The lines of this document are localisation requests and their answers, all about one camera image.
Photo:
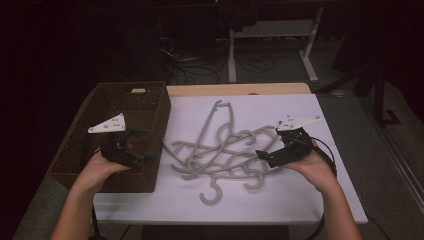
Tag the white metal desk frame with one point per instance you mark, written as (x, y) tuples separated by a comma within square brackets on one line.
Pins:
[(233, 50)]

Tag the person's left hand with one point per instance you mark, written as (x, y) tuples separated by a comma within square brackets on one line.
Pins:
[(96, 171)]

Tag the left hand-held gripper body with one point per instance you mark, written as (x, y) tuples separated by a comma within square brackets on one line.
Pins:
[(116, 151)]

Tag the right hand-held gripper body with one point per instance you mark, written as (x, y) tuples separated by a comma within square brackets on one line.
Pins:
[(295, 146)]

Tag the person's right hand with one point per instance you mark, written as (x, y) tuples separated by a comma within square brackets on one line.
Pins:
[(313, 168)]

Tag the grey plastic clothes hanger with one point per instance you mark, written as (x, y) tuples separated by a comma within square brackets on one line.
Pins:
[(200, 154), (255, 182), (249, 136), (210, 196), (213, 123)]

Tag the black metal stand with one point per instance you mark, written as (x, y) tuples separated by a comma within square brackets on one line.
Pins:
[(380, 100)]

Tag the white table mat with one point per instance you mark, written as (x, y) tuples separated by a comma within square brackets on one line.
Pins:
[(233, 206)]

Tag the brown woven basket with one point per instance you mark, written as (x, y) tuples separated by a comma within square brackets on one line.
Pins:
[(110, 140)]

